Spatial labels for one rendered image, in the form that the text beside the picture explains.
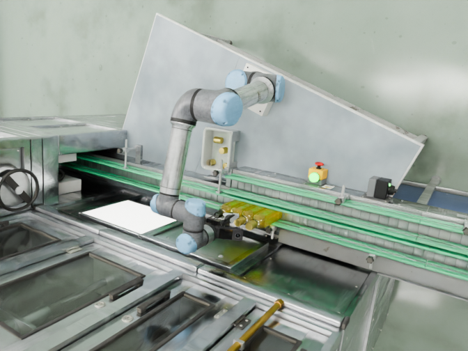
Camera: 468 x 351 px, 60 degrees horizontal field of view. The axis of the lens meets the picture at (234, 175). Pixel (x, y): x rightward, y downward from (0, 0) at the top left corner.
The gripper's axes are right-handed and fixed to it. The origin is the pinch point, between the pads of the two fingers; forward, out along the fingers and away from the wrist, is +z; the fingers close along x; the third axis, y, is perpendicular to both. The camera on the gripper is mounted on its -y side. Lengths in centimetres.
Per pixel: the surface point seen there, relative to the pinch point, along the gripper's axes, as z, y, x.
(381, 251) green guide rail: 23, -56, 3
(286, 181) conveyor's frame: 27.7, -8.2, -15.2
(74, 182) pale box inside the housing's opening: 10, 119, 10
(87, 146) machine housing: 10, 107, -14
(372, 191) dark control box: 32, -46, -18
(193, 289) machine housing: -32.1, -2.0, 17.1
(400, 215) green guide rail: 20, -60, -14
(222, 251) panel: -5.2, 3.3, 12.8
